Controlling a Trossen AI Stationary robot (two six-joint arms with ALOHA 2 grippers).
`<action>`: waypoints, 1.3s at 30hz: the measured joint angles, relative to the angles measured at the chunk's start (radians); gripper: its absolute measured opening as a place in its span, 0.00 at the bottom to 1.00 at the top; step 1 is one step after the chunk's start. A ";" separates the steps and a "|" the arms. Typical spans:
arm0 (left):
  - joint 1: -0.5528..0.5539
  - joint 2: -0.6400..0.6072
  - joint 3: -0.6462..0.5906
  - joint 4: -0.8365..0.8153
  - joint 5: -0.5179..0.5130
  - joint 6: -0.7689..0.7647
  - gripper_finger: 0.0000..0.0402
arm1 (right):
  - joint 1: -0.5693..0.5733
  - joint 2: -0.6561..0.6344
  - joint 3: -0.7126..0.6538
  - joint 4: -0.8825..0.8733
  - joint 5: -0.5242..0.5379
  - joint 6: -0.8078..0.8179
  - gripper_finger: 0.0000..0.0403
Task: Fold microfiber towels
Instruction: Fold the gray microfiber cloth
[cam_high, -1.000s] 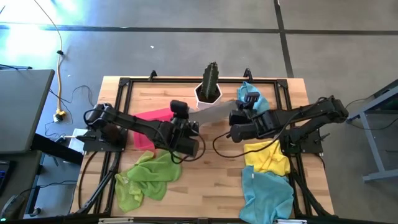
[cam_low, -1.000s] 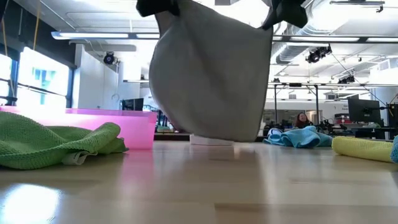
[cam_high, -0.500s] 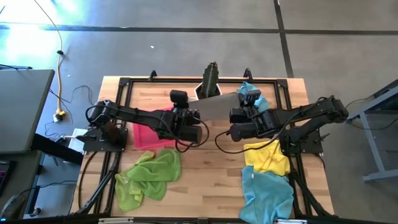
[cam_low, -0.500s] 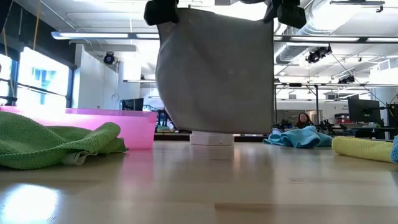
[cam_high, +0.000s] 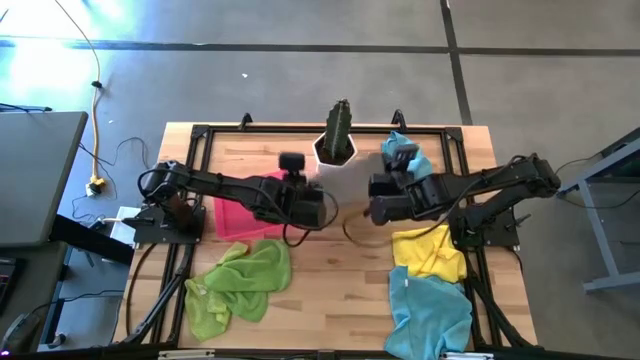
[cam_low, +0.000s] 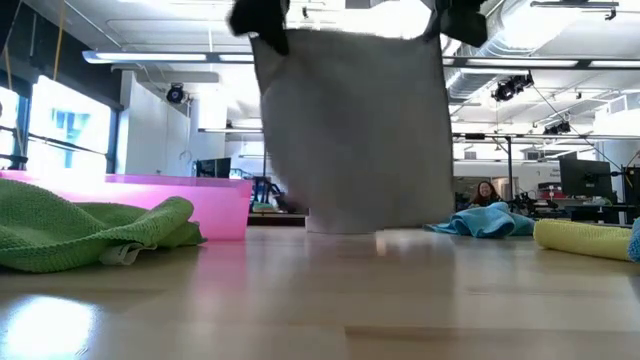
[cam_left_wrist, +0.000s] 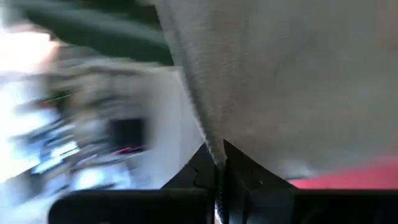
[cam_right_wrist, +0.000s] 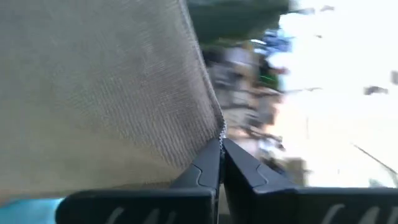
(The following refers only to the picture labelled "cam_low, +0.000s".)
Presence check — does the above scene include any black background stand frame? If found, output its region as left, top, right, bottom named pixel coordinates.
left=451, top=131, right=640, bottom=202

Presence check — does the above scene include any yellow microfiber towel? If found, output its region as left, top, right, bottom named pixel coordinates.
left=531, top=217, right=634, bottom=263

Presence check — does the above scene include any small light blue towel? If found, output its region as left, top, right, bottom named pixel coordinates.
left=424, top=200, right=537, bottom=239

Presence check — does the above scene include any black computer monitor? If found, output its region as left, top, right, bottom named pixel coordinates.
left=558, top=156, right=614, bottom=202
left=195, top=156, right=233, bottom=180

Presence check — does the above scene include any pink plastic bin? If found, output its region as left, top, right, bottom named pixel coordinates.
left=0, top=169, right=254, bottom=243

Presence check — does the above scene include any large teal microfiber towel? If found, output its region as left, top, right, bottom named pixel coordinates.
left=626, top=216, right=640, bottom=264

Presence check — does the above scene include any white hexagonal plant pot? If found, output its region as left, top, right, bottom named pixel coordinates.
left=305, top=219, right=377, bottom=236

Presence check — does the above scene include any grey microfiber towel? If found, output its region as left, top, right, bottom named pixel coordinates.
left=249, top=27, right=457, bottom=235

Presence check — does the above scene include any green microfiber towel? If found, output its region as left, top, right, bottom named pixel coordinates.
left=0, top=178, right=208, bottom=274

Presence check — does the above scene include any long ceiling light bar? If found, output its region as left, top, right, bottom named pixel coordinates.
left=81, top=49, right=257, bottom=66
left=442, top=56, right=640, bottom=71

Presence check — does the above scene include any black ceiling spotlight cluster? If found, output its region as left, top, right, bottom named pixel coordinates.
left=543, top=120, right=573, bottom=136
left=491, top=73, right=536, bottom=103

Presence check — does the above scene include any yellow hanging strap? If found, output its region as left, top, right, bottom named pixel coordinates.
left=51, top=0, right=68, bottom=83

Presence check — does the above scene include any round black ceiling camera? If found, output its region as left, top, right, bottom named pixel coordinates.
left=165, top=83, right=187, bottom=106

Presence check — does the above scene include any silver ventilation duct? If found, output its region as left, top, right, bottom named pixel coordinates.
left=443, top=0, right=556, bottom=101

